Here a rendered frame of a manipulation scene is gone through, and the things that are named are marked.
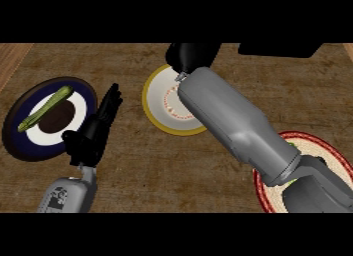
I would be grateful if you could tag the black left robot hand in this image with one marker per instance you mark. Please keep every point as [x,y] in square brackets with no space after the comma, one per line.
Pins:
[96,130]

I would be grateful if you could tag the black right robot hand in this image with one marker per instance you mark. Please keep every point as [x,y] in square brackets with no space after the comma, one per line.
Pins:
[187,55]

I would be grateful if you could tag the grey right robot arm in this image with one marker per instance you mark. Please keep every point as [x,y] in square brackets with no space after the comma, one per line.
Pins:
[242,133]

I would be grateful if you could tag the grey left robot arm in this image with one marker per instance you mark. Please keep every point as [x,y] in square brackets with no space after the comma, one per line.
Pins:
[68,196]

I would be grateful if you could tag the white bowl with yellow rim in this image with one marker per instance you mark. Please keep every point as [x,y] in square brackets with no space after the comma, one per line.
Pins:
[164,115]

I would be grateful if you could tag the beige placemat with red rim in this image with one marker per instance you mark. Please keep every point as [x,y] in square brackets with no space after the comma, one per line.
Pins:
[331,150]

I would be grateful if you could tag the blue and white plate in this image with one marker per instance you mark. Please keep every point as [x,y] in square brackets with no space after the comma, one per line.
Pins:
[35,133]

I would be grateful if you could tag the green zucchini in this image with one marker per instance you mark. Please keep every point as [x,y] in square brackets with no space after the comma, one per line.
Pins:
[46,107]

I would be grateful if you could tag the black appliance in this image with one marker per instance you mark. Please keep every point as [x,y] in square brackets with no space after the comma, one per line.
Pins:
[276,49]

